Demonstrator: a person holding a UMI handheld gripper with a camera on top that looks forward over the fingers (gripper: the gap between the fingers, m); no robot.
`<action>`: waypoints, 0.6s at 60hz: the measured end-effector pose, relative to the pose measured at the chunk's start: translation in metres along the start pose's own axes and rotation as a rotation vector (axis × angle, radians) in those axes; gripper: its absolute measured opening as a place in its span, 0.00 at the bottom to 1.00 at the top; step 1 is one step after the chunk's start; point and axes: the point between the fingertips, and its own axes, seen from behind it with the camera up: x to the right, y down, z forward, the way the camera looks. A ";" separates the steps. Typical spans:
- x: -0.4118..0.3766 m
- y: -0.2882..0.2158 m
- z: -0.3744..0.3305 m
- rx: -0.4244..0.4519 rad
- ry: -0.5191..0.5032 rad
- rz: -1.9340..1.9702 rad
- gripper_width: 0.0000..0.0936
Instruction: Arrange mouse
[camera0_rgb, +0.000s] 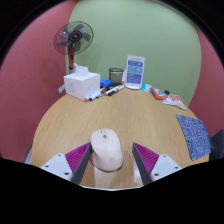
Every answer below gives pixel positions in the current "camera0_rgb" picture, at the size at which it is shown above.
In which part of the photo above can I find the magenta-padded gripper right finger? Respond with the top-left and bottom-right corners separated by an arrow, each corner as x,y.
132,142 -> 184,186

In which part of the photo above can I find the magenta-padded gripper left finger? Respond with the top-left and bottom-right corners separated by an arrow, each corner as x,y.
39,142 -> 93,186

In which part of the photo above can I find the cream white computer mouse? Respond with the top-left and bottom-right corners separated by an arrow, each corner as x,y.
90,128 -> 125,173

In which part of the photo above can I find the blue patterned mouse pad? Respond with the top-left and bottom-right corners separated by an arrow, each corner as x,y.
175,113 -> 212,162

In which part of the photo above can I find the white snack packet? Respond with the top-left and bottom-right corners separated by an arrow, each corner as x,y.
162,94 -> 178,106

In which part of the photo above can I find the white marker with red cap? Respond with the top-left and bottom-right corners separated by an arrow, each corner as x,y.
83,88 -> 108,103

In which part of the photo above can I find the orange snack packet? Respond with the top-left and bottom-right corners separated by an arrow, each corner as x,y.
171,95 -> 188,111

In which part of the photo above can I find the red snack packet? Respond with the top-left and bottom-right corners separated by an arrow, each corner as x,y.
149,87 -> 168,101

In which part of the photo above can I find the light blue snack packet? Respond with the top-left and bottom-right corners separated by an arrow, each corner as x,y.
140,83 -> 155,93

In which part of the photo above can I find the black chair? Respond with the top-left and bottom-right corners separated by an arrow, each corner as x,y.
210,129 -> 224,162

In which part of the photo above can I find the white tissue box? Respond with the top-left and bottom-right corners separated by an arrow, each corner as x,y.
63,64 -> 102,101

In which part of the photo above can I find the small blue box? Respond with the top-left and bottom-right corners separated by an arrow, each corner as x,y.
99,78 -> 113,88

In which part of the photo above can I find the clear stand with blue sign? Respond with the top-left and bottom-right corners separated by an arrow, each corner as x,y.
123,54 -> 146,90

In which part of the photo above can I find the dark mesh pen cup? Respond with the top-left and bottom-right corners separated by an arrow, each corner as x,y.
108,67 -> 125,86

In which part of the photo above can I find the black and red standing fan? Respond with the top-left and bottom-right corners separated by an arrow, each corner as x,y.
53,20 -> 94,75

